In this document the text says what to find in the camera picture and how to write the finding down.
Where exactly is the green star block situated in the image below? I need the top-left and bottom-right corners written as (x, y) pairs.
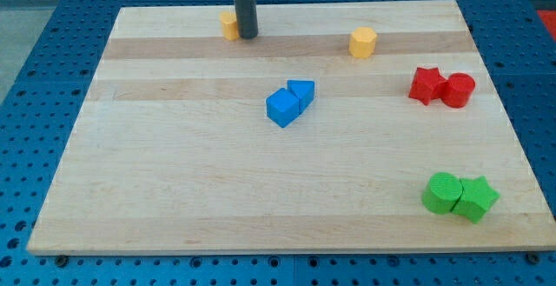
top-left (451, 176), bottom-right (500, 223)

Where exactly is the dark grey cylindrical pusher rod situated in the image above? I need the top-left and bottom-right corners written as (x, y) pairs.
top-left (234, 0), bottom-right (258, 39)

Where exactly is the red star block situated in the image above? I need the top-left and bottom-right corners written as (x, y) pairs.
top-left (408, 67), bottom-right (447, 105)

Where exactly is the yellow heart block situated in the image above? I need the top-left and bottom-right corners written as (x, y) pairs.
top-left (219, 11), bottom-right (240, 41)

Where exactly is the wooden board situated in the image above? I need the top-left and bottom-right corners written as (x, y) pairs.
top-left (27, 0), bottom-right (555, 256)

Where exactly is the yellow hexagon block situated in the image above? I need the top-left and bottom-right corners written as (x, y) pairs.
top-left (348, 27), bottom-right (378, 59)

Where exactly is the green cylinder block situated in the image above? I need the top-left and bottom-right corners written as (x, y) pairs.
top-left (421, 172), bottom-right (463, 215)

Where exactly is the red cylinder block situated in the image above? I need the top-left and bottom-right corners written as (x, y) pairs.
top-left (440, 73), bottom-right (476, 108)

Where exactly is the blue triangle block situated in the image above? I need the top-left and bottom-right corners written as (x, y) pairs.
top-left (287, 80), bottom-right (315, 114)

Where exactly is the blue cube block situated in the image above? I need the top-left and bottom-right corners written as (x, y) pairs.
top-left (266, 88), bottom-right (299, 128)

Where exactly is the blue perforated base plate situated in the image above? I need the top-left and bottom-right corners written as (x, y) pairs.
top-left (1, 0), bottom-right (555, 285)

